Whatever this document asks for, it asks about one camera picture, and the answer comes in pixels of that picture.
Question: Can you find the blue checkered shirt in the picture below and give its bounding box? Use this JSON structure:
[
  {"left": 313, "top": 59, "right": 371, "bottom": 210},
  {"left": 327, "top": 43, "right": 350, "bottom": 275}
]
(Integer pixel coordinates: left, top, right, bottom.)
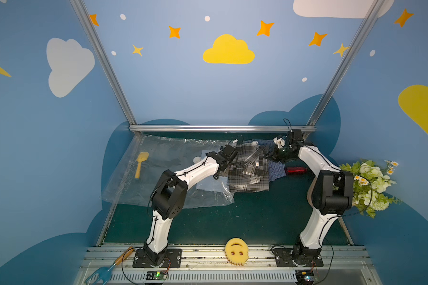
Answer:
[{"left": 258, "top": 140, "right": 287, "bottom": 182}]

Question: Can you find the right circuit board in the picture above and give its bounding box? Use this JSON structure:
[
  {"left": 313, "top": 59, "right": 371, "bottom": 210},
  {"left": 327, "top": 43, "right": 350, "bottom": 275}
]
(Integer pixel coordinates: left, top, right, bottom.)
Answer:
[{"left": 296, "top": 271, "right": 316, "bottom": 285}]

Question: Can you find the red cylindrical bottle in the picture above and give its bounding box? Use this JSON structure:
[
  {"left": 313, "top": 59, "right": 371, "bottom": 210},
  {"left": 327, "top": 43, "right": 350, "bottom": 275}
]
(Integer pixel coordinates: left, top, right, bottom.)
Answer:
[{"left": 284, "top": 166, "right": 308, "bottom": 175}]

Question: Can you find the blue fork wooden handle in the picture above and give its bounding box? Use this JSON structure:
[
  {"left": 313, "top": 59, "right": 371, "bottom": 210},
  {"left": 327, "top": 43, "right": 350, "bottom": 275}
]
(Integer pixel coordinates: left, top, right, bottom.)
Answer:
[{"left": 84, "top": 246, "right": 134, "bottom": 285}]

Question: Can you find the circuit board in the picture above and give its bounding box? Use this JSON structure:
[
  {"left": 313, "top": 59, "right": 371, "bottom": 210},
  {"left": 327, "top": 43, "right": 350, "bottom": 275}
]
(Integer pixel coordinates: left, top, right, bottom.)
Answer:
[
  {"left": 296, "top": 271, "right": 316, "bottom": 285},
  {"left": 145, "top": 271, "right": 168, "bottom": 281}
]

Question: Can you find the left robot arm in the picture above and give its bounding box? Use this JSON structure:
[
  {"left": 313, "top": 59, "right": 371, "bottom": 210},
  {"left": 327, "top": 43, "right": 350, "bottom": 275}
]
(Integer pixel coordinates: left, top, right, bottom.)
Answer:
[{"left": 143, "top": 144, "right": 237, "bottom": 266}]

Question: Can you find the aluminium frame back bar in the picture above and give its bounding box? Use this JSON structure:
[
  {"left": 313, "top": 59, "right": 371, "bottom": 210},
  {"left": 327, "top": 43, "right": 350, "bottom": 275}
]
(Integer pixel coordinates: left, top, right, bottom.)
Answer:
[{"left": 129, "top": 124, "right": 316, "bottom": 133}]

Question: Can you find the left circuit board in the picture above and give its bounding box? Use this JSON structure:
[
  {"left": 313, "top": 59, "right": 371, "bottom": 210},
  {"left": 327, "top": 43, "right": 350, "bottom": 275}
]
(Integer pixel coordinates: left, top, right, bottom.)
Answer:
[{"left": 145, "top": 271, "right": 168, "bottom": 281}]

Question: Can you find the yellow toy shovel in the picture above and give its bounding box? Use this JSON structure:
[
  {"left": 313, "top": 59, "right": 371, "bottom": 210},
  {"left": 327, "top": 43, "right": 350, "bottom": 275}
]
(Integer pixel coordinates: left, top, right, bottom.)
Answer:
[{"left": 134, "top": 152, "right": 149, "bottom": 179}]

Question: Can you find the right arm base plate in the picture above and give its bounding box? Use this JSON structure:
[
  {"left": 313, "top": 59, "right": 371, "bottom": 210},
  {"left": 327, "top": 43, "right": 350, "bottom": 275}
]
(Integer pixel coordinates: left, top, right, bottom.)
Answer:
[{"left": 271, "top": 247, "right": 324, "bottom": 267}]

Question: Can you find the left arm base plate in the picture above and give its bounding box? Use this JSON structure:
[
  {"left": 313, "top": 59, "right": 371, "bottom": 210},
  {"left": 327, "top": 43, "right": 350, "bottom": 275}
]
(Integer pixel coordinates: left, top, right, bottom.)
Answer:
[{"left": 132, "top": 248, "right": 183, "bottom": 268}]

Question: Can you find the grey plaid shirt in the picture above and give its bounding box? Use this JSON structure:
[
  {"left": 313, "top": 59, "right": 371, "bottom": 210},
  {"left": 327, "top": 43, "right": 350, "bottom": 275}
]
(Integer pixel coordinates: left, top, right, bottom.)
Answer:
[{"left": 227, "top": 141, "right": 269, "bottom": 193}]

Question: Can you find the yellow smiley sponge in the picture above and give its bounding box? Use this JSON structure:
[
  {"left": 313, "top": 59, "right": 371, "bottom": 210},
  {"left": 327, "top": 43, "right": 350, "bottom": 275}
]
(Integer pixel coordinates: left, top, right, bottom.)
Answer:
[{"left": 224, "top": 237, "right": 249, "bottom": 266}]

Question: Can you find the flower bouquet in paper pot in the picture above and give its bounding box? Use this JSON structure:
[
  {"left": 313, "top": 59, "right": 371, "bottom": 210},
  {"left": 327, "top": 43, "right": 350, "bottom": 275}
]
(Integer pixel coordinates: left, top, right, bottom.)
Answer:
[{"left": 306, "top": 158, "right": 403, "bottom": 219}]

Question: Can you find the clear plastic vacuum bag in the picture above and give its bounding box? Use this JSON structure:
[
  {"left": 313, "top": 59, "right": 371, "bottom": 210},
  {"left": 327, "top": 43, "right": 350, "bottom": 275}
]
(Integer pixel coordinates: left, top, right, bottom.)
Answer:
[{"left": 101, "top": 134, "right": 236, "bottom": 209}]

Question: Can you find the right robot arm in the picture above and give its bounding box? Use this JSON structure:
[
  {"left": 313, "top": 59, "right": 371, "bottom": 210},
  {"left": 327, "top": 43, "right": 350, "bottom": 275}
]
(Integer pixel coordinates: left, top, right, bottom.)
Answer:
[{"left": 266, "top": 129, "right": 354, "bottom": 267}]

